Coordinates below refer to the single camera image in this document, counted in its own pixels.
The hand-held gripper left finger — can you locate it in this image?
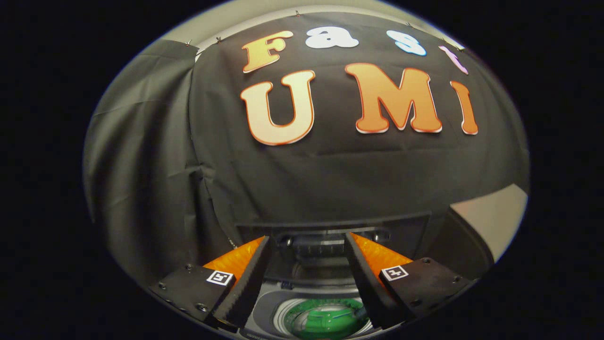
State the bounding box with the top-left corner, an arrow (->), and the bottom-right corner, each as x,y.
149,236 -> 273,333

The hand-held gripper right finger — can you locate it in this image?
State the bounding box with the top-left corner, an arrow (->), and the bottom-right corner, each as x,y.
344,232 -> 475,330

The dark washing machine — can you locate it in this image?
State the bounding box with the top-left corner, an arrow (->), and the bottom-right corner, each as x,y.
236,208 -> 495,340

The green polo shirt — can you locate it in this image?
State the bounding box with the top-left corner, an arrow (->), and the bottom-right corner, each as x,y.
285,297 -> 371,340

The black backdrop cloth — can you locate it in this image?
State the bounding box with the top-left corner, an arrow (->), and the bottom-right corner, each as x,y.
189,10 -> 530,255
83,39 -> 236,289

